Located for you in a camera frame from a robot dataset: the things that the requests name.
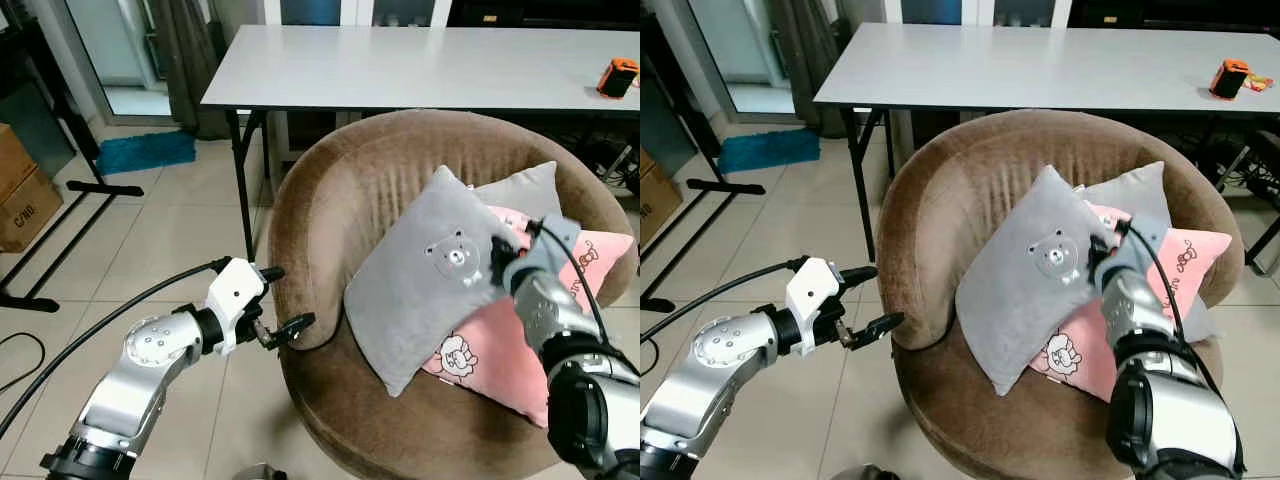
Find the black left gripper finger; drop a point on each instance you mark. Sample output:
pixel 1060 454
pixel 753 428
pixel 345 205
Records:
pixel 295 328
pixel 272 273
pixel 858 274
pixel 880 328

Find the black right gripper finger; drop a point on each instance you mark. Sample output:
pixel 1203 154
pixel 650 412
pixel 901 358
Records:
pixel 1094 250
pixel 496 252

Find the grey bear print pillow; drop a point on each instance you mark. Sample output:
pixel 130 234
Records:
pixel 410 280
pixel 1020 280

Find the pink sheep print pillow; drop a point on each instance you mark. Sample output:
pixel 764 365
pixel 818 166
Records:
pixel 1085 355
pixel 490 350

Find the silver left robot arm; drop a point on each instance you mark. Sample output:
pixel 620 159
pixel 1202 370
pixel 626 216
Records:
pixel 140 380
pixel 710 380

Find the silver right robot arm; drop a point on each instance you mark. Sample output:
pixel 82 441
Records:
pixel 1170 400
pixel 580 400

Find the brown round velvet sofa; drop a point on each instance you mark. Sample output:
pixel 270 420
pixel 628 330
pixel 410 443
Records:
pixel 940 180
pixel 330 180

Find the blue floor mat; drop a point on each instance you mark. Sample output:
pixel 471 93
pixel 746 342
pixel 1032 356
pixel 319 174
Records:
pixel 145 152
pixel 768 150

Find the grey robot leg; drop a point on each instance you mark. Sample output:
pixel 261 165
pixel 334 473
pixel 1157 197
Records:
pixel 260 472

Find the printed brown cardboard box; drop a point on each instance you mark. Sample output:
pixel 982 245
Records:
pixel 30 210
pixel 662 205

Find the white table black legs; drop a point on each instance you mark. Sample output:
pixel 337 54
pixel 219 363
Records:
pixel 1020 65
pixel 420 65

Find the orange black device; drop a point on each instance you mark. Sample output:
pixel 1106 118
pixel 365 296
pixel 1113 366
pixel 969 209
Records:
pixel 1229 79
pixel 618 78

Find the grey brown curtain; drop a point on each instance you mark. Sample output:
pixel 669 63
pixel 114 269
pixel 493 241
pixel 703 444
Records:
pixel 195 60
pixel 810 60

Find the yellow red snack packet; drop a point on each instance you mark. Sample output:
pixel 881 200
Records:
pixel 1260 83

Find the white cabinet glass doors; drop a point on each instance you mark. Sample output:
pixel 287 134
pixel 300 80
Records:
pixel 985 12
pixel 355 12

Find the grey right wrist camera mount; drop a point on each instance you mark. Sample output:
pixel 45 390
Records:
pixel 550 250
pixel 1140 250

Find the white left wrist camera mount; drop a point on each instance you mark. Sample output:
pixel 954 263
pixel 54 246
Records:
pixel 808 295
pixel 235 295

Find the black metal rack frame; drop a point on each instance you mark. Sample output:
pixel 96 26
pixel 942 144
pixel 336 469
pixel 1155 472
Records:
pixel 725 186
pixel 105 187

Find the glass door white frame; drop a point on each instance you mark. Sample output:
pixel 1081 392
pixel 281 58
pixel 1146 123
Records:
pixel 115 45
pixel 740 50

